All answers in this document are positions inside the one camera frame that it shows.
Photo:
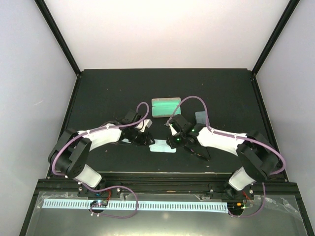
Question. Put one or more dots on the black frame post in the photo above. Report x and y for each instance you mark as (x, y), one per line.
(285, 16)
(42, 6)

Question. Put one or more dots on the white slotted cable duct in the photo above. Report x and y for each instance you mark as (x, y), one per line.
(136, 205)

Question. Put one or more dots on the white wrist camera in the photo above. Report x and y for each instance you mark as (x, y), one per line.
(172, 129)
(141, 127)

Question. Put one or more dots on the beige glasses case green lining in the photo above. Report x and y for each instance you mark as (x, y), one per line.
(164, 107)

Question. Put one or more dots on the black left frame post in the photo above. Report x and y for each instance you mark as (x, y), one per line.
(42, 6)

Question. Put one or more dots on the black right frame post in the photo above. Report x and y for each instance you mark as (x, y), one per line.
(285, 16)

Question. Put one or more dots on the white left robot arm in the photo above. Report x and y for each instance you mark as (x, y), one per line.
(70, 154)

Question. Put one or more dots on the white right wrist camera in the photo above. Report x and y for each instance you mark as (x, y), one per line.
(172, 129)

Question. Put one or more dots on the blue-grey closed glasses case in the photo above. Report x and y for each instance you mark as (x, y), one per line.
(200, 117)

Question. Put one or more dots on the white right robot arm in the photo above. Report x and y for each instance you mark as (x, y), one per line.
(258, 161)

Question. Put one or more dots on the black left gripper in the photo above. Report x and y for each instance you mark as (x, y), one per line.
(145, 140)

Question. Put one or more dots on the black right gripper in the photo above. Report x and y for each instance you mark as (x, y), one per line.
(171, 143)

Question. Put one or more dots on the light blue cleaning cloth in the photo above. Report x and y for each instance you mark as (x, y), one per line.
(161, 146)

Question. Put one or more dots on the black front mounting rail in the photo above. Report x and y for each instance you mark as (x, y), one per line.
(209, 185)

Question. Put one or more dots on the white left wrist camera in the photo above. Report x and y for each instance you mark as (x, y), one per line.
(141, 127)

